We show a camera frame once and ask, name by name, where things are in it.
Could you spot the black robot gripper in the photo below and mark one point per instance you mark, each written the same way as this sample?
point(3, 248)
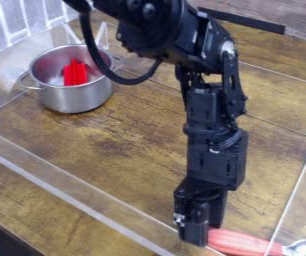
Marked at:
point(215, 172)

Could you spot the red block object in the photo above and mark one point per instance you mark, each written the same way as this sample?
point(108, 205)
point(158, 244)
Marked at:
point(75, 73)

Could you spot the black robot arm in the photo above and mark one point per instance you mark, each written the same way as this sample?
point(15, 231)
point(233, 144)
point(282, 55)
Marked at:
point(171, 32)

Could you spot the silver metal pot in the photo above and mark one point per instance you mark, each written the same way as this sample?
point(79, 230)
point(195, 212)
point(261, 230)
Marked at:
point(46, 78)

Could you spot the clear acrylic barrier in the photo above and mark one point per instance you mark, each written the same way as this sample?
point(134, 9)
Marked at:
point(102, 206)

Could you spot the red handled metal spoon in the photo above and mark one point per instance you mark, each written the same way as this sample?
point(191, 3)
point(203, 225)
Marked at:
point(241, 244)

